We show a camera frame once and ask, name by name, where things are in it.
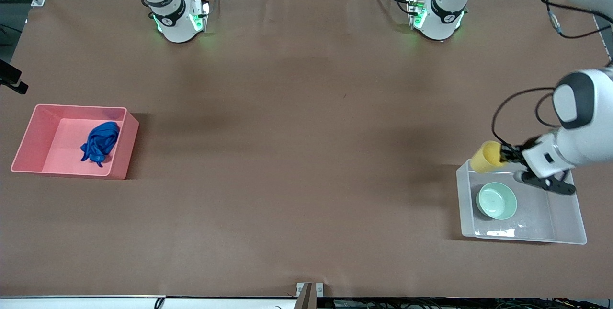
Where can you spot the yellow plastic cup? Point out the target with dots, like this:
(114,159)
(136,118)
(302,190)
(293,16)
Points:
(484,158)

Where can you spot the mint green bowl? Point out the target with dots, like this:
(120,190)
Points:
(495,201)

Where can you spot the blue microfibre cloth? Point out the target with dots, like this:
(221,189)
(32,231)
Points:
(101,141)

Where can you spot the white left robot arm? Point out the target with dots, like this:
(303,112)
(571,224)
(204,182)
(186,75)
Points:
(586,127)

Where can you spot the green lit base connector box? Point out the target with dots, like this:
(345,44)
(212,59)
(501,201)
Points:
(416,12)
(201,14)

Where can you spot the clear plastic bin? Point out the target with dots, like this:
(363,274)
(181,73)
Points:
(546,223)

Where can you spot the pink plastic bin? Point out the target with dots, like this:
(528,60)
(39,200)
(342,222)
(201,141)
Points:
(52,151)

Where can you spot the white table edge rail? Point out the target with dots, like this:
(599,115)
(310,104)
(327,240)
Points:
(96,303)

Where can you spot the grey metal table bracket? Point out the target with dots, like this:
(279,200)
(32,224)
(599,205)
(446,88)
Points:
(309,294)

